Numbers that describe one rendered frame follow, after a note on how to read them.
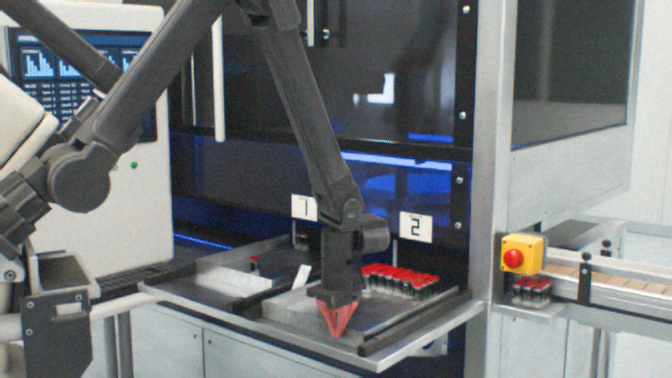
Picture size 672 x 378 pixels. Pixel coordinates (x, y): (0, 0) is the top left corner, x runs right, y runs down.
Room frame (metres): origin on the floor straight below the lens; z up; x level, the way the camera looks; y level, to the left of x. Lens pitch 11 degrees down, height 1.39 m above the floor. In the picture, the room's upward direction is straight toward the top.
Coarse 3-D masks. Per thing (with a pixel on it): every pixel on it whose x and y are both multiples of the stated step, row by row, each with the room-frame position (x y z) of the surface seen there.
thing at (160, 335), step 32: (608, 224) 2.14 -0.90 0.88; (96, 320) 2.40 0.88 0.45; (160, 320) 2.15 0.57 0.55; (192, 320) 2.04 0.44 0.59; (512, 320) 1.50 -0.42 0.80; (576, 320) 1.86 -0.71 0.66; (96, 352) 2.40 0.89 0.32; (160, 352) 2.15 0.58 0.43; (192, 352) 2.05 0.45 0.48; (224, 352) 1.95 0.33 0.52; (256, 352) 1.86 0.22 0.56; (288, 352) 1.78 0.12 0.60; (512, 352) 1.51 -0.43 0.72; (544, 352) 1.67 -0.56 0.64; (576, 352) 1.87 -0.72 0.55
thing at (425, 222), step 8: (400, 216) 1.55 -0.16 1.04; (408, 216) 1.54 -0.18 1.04; (416, 216) 1.52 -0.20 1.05; (424, 216) 1.51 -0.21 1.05; (400, 224) 1.55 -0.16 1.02; (408, 224) 1.54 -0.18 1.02; (416, 224) 1.52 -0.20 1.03; (424, 224) 1.51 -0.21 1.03; (400, 232) 1.55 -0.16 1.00; (408, 232) 1.54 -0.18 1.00; (416, 232) 1.52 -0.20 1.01; (424, 232) 1.51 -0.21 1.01; (424, 240) 1.51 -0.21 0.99
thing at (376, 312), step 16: (352, 272) 1.55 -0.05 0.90; (304, 288) 1.42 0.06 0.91; (272, 304) 1.30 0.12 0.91; (288, 304) 1.38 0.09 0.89; (304, 304) 1.39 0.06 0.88; (368, 304) 1.39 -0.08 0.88; (384, 304) 1.39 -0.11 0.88; (400, 304) 1.39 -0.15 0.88; (432, 304) 1.34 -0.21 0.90; (288, 320) 1.27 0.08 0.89; (304, 320) 1.25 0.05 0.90; (320, 320) 1.22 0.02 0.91; (336, 320) 1.30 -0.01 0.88; (352, 320) 1.30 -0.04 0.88; (368, 320) 1.30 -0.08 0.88; (384, 320) 1.30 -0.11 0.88; (400, 320) 1.25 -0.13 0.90; (352, 336) 1.17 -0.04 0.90; (368, 336) 1.17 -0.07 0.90
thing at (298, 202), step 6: (294, 198) 1.76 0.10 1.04; (300, 198) 1.75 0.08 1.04; (306, 198) 1.73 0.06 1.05; (312, 198) 1.72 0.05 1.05; (294, 204) 1.76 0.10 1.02; (300, 204) 1.75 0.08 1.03; (312, 204) 1.72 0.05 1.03; (294, 210) 1.76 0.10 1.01; (300, 210) 1.75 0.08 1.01; (312, 210) 1.72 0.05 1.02; (294, 216) 1.76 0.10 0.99; (300, 216) 1.75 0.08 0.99; (306, 216) 1.73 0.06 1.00; (312, 216) 1.72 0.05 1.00
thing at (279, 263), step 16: (272, 240) 1.83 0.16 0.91; (288, 240) 1.88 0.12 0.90; (208, 256) 1.65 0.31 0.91; (224, 256) 1.69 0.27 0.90; (240, 256) 1.73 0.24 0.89; (272, 256) 1.76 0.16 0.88; (288, 256) 1.76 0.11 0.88; (304, 256) 1.76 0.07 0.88; (320, 256) 1.76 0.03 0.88; (352, 256) 1.69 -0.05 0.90; (208, 272) 1.59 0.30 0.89; (224, 272) 1.55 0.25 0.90; (240, 272) 1.52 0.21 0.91; (272, 272) 1.62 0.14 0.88; (288, 272) 1.62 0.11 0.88; (256, 288) 1.49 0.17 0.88
